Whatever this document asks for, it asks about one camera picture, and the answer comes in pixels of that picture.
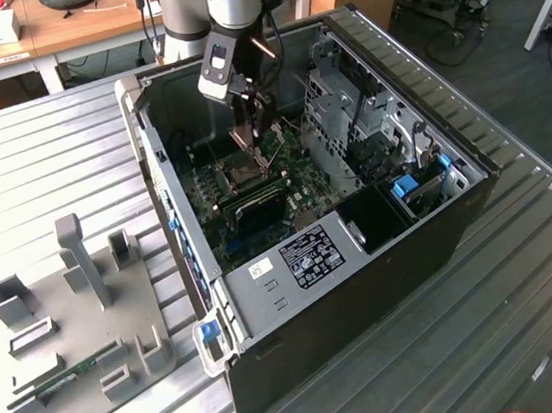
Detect grey power supply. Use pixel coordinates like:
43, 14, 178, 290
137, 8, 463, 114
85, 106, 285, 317
213, 205, 382, 357

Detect metal drive cage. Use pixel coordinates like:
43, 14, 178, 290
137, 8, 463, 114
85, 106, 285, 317
290, 15, 438, 198

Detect CPU socket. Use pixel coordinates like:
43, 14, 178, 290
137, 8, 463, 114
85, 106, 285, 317
215, 141, 279, 200

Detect grey ribbon wire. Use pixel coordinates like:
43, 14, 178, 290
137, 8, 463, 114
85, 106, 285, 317
294, 109, 317, 164

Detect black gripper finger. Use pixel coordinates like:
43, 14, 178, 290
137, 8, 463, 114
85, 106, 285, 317
248, 89, 281, 141
227, 71, 265, 143

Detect blue case latch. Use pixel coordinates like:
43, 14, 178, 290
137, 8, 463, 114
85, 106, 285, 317
196, 318, 222, 348

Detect black graphics card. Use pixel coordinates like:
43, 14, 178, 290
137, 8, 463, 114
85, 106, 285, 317
231, 190, 291, 239

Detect metal socket cover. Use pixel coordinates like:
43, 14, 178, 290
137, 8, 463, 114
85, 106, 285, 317
252, 116, 298, 169

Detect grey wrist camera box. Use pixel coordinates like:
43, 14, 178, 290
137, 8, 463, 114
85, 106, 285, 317
191, 32, 245, 108

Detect green RAM stick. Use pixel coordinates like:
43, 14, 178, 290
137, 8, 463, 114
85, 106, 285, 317
215, 177, 291, 215
24, 341, 128, 405

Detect green motherboard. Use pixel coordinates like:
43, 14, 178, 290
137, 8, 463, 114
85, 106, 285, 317
168, 106, 352, 279

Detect wooden desk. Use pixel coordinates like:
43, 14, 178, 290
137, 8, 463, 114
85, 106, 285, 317
0, 0, 328, 103

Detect grey parts rack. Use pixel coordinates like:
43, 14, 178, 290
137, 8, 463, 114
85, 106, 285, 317
0, 203, 184, 413

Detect grey wire red plugs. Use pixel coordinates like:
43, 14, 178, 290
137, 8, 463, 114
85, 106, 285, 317
409, 118, 446, 170

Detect hard disk in blue carrier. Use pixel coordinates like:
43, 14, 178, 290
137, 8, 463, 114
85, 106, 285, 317
386, 169, 453, 224

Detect CPU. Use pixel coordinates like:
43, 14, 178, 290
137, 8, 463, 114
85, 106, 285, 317
227, 124, 255, 157

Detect black PC case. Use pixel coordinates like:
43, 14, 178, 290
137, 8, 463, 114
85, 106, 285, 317
106, 0, 530, 413

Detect black cable orange plug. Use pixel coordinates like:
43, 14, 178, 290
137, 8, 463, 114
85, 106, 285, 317
132, 0, 172, 68

